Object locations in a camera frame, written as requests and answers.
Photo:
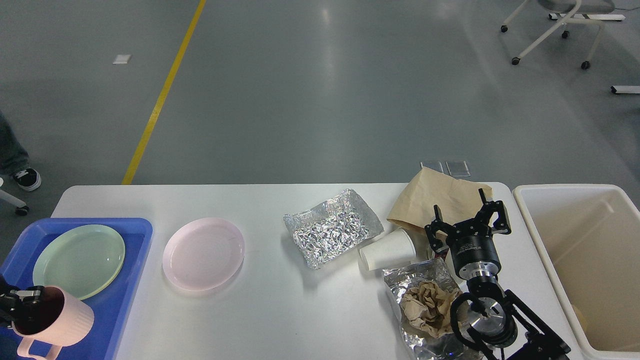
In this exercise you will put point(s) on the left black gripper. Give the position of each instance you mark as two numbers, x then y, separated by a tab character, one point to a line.
17	304

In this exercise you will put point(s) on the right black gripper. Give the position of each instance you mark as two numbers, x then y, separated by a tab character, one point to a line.
476	254

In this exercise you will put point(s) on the pink ribbed mug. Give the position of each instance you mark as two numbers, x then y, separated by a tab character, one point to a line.
58	319

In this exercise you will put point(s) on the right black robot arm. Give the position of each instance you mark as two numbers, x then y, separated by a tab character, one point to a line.
487	317

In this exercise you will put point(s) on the brown paper bag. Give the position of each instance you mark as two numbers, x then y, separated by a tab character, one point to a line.
457	199

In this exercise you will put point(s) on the light green plate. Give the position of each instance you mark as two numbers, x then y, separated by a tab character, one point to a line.
82	261

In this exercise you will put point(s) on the white paper cup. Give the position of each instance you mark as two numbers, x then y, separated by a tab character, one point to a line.
395	248

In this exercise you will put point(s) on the flat crumpled foil sheet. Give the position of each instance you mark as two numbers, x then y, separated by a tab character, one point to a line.
420	345

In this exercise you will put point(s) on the blue plastic tray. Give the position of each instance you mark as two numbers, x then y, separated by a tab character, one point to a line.
112	305

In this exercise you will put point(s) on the crumpled brown paper ball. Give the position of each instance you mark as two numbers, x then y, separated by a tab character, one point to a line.
427	308

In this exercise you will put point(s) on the white chair base left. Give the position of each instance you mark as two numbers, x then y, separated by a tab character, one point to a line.
20	207

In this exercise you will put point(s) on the beige plastic bin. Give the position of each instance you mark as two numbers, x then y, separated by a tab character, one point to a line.
588	238

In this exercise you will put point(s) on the aluminium foil tray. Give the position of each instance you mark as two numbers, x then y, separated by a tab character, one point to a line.
332	228

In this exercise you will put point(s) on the pink plate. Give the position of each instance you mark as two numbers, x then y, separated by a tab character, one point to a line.
203	255

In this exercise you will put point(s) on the white bar on floor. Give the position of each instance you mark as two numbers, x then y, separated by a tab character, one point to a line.
625	89

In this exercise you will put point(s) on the white rolling chair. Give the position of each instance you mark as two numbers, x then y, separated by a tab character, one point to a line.
566	12

